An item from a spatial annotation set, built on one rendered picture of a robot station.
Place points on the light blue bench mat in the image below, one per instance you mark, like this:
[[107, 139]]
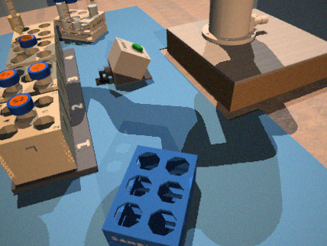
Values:
[[255, 184]]

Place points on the blue tube rack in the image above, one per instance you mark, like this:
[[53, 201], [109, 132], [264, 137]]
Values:
[[152, 228]]

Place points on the clear conical tube with red liquid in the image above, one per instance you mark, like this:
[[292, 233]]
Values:
[[22, 107]]

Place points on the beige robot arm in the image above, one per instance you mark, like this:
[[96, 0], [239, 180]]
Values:
[[231, 22]]

